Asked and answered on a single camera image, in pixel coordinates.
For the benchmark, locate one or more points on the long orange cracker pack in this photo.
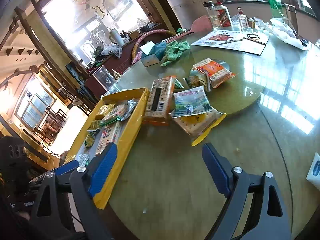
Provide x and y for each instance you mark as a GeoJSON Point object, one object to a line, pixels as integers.
{"type": "Point", "coordinates": [160, 100]}

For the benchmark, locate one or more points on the small green snack packet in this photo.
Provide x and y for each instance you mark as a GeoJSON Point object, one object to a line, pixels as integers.
{"type": "Point", "coordinates": [90, 140]}

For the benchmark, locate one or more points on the blue green snack bag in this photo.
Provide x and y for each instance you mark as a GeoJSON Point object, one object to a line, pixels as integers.
{"type": "Point", "coordinates": [191, 101]}

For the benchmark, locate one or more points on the green plastic bag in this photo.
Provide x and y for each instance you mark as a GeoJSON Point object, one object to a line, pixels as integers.
{"type": "Point", "coordinates": [276, 3]}

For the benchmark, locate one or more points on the small white green packet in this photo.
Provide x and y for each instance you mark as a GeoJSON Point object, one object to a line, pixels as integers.
{"type": "Point", "coordinates": [83, 158]}

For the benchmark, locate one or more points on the orange label cracker pack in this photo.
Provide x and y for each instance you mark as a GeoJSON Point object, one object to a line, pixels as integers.
{"type": "Point", "coordinates": [212, 71]}

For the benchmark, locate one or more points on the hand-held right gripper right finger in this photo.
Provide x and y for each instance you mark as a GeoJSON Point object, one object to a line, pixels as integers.
{"type": "Point", "coordinates": [217, 170]}

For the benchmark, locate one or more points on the white thermos jug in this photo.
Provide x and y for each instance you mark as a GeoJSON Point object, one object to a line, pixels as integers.
{"type": "Point", "coordinates": [115, 36]}

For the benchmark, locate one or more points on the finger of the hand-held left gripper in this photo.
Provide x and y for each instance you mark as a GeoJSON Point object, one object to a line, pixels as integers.
{"type": "Point", "coordinates": [66, 167]}

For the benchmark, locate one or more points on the small clear liquor bottle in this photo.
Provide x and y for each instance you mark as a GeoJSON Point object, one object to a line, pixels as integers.
{"type": "Point", "coordinates": [241, 20]}

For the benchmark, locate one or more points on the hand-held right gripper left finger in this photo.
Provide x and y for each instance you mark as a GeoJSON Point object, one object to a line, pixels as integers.
{"type": "Point", "coordinates": [103, 170]}

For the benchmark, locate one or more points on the yellow snack packet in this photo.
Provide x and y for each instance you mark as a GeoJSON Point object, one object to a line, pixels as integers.
{"type": "Point", "coordinates": [105, 108]}

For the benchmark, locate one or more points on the red blue print cracker pack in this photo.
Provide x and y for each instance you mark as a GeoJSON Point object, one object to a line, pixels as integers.
{"type": "Point", "coordinates": [107, 135]}

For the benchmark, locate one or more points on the small dark green packet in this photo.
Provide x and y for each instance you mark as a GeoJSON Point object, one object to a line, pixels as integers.
{"type": "Point", "coordinates": [178, 83]}

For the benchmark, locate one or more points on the glass turntable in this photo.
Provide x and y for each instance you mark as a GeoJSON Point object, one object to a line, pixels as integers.
{"type": "Point", "coordinates": [237, 90]}

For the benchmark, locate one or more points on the silver snack packet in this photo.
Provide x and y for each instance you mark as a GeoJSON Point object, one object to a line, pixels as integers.
{"type": "Point", "coordinates": [131, 105]}

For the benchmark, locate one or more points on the teal tissue box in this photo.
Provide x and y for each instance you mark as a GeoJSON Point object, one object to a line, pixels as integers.
{"type": "Point", "coordinates": [150, 55]}

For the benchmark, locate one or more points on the printed paper poster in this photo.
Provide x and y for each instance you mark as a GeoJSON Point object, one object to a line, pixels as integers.
{"type": "Point", "coordinates": [232, 40]}

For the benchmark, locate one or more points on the clear plastic bag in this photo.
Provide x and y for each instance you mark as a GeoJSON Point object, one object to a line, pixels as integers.
{"type": "Point", "coordinates": [112, 50]}

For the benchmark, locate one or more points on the white liquor bottle red label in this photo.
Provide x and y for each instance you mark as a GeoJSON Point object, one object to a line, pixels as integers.
{"type": "Point", "coordinates": [223, 15]}

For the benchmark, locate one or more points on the round rice cracker packet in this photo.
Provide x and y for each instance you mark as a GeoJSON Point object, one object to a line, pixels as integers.
{"type": "Point", "coordinates": [115, 112]}

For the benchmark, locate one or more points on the clear acrylic box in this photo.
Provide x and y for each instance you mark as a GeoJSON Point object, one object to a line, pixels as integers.
{"type": "Point", "coordinates": [102, 77]}

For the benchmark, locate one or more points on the yellow square cracker pack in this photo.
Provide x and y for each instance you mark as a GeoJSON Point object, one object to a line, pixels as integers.
{"type": "Point", "coordinates": [197, 125]}

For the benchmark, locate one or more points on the clear glass jar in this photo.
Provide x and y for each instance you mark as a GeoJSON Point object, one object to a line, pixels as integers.
{"type": "Point", "coordinates": [212, 15]}

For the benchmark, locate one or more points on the white tissue pack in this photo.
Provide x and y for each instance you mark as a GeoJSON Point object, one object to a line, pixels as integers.
{"type": "Point", "coordinates": [315, 171]}

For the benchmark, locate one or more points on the yellow cardboard box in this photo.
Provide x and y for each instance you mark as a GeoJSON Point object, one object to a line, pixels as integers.
{"type": "Point", "coordinates": [130, 130]}

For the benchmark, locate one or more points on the white plastic bag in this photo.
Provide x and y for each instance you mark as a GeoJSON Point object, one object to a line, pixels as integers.
{"type": "Point", "coordinates": [287, 33]}

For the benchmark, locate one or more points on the olive green snack packet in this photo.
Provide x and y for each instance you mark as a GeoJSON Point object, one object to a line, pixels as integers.
{"type": "Point", "coordinates": [197, 81]}

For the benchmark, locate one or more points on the wooden chair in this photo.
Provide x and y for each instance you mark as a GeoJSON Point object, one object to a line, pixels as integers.
{"type": "Point", "coordinates": [50, 121]}

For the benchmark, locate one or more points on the black pen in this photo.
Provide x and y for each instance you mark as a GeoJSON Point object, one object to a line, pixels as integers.
{"type": "Point", "coordinates": [230, 41]}

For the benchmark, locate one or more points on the green cloth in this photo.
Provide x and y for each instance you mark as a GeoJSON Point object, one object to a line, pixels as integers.
{"type": "Point", "coordinates": [175, 50]}

